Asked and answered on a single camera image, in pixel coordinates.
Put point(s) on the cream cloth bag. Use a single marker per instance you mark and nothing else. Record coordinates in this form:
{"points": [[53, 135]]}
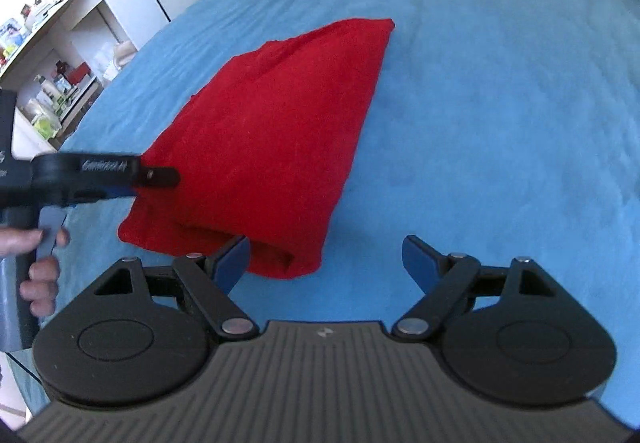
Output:
{"points": [[125, 54]]}

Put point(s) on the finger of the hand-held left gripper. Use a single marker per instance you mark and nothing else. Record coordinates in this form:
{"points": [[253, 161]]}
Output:
{"points": [[160, 177]]}

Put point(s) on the red knitted sweater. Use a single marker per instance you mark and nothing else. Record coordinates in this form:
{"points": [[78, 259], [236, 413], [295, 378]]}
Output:
{"points": [[270, 133]]}

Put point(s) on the person's left hand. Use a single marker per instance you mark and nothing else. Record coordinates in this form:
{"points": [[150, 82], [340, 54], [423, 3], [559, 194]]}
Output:
{"points": [[42, 283]]}

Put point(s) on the green packet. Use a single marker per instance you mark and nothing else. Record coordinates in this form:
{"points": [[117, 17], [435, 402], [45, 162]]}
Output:
{"points": [[44, 127]]}

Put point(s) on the red box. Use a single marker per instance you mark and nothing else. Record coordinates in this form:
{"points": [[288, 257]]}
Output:
{"points": [[81, 73]]}

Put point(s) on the white shelf unit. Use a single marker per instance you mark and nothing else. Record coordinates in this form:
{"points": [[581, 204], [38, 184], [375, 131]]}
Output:
{"points": [[85, 23]]}

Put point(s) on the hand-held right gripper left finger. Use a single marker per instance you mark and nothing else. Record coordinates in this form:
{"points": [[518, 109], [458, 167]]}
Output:
{"points": [[235, 264]]}

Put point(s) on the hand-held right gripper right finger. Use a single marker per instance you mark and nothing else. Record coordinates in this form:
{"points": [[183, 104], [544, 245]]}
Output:
{"points": [[417, 262]]}

